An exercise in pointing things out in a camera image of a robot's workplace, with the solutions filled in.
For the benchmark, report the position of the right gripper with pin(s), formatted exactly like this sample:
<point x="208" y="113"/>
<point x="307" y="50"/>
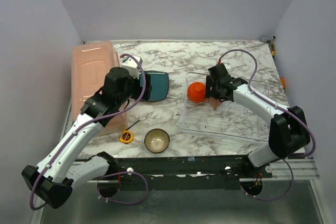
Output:
<point x="210" y="88"/>

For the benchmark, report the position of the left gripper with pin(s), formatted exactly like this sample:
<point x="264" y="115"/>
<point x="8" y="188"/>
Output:
<point x="146" y="86"/>

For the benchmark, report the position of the pink floral mug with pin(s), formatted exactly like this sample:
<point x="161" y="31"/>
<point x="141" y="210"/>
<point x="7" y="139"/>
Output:
<point x="214" y="103"/>

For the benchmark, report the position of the orange bowl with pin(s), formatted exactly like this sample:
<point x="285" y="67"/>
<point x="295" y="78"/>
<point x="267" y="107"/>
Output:
<point x="196" y="92"/>

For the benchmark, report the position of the beige bowl dark rim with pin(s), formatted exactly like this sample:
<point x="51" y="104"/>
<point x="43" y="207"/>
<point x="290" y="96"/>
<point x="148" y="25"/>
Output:
<point x="157" y="140"/>

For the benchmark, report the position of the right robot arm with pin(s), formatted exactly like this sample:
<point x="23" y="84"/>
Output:
<point x="288" y="131"/>

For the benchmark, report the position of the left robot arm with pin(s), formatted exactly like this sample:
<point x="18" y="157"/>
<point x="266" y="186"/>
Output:
<point x="53" y="179"/>

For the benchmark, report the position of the clear dish rack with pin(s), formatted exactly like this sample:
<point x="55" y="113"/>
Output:
<point x="230" y="121"/>

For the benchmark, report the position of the teal square plate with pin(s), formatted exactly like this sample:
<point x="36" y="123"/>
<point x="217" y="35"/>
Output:
<point x="160" y="85"/>

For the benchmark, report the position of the yellow tape measure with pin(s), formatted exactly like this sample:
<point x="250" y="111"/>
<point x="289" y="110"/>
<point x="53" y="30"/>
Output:
<point x="126" y="137"/>

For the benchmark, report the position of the pink plastic storage box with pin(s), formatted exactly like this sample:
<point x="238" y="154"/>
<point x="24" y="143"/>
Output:
<point x="90" y="64"/>

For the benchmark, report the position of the yellow black tool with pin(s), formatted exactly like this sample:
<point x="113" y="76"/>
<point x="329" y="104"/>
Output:
<point x="272" y="47"/>

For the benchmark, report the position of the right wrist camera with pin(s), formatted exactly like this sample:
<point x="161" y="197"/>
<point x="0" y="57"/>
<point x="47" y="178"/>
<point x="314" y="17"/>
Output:
<point x="227" y="65"/>

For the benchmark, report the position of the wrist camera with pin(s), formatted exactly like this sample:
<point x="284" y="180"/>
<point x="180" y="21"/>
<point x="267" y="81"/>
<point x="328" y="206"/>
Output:
<point x="227" y="65"/>
<point x="129" y="64"/>

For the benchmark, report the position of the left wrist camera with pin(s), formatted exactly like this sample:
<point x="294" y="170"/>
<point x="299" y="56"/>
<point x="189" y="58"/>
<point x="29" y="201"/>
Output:
<point x="129" y="64"/>

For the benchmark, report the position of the orange clip on wall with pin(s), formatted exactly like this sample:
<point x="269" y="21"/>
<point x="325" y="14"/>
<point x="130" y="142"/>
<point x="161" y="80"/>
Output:
<point x="283" y="82"/>

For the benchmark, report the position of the black mounting rail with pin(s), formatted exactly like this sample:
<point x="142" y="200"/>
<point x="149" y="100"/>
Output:
<point x="186" y="173"/>

